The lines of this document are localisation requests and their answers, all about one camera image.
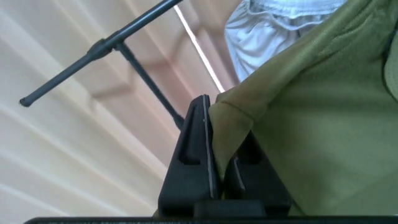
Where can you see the green garment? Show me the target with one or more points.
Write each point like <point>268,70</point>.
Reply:
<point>326,124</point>

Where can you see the pale grey shorts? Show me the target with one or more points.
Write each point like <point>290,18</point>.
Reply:
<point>264,37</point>

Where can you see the black clothes rack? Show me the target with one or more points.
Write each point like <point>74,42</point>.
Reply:
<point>102,48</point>

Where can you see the beige curtain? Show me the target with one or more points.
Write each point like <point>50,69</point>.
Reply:
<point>62,155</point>

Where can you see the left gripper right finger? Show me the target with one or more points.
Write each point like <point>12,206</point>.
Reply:
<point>258,186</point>

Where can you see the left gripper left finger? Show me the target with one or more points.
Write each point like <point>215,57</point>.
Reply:
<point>189,168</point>

